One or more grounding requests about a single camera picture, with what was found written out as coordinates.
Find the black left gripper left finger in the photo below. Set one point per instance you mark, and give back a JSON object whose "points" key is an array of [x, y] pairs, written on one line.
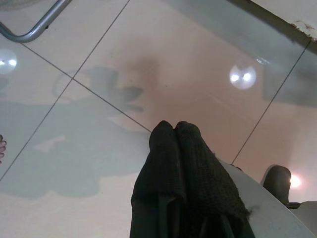
{"points": [[161, 173]]}

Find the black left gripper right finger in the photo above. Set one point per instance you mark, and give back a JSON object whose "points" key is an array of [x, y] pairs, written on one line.
{"points": [[208, 178]]}

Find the bare person foot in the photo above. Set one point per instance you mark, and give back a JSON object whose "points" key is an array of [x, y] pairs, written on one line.
{"points": [[2, 148]]}

